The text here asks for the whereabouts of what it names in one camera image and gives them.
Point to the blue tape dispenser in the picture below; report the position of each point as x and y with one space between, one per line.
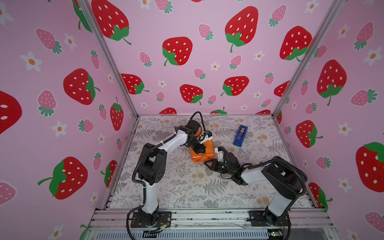
240 136

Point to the aluminium corner post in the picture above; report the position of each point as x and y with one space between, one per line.
327 22
90 18

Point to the left aluminium corner post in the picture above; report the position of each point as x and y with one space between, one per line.
90 18

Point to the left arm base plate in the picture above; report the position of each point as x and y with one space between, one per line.
156 220

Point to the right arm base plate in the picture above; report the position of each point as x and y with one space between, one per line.
262 219

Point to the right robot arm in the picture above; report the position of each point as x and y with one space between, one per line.
288 181

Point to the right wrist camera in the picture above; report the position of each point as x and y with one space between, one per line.
221 153

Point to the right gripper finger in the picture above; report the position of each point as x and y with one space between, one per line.
217 170
211 163

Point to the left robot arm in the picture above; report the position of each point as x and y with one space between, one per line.
151 165

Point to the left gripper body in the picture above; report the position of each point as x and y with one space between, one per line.
194 141

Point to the aluminium front frame rail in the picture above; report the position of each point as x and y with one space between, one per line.
211 224

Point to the right aluminium corner post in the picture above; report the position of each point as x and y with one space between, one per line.
327 22

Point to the orange wrapping paper sheet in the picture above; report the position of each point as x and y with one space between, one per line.
209 155

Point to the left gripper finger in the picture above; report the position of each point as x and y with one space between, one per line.
196 148
203 149

